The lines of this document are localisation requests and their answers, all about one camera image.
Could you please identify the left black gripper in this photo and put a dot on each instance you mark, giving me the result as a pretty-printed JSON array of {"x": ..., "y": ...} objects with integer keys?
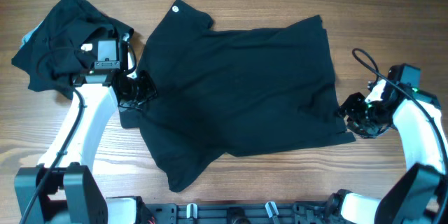
[{"x": 150, "y": 91}]

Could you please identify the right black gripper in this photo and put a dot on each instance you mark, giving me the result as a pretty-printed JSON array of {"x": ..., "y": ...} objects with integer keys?
[{"x": 351, "y": 108}]

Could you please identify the black t-shirt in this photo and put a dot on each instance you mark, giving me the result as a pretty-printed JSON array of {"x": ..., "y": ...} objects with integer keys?
[{"x": 241, "y": 92}]

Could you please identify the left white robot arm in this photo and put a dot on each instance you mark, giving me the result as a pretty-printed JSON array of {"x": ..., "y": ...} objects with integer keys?
[{"x": 61, "y": 187}]

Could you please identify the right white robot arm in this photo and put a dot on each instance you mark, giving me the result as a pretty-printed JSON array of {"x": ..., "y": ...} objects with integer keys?
[{"x": 420, "y": 196}]

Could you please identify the folded black clothes pile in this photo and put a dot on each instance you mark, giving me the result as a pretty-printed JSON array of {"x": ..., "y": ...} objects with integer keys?
[{"x": 52, "y": 53}]

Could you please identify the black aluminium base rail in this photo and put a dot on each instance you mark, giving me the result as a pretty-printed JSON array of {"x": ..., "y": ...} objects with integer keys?
[{"x": 238, "y": 213}]

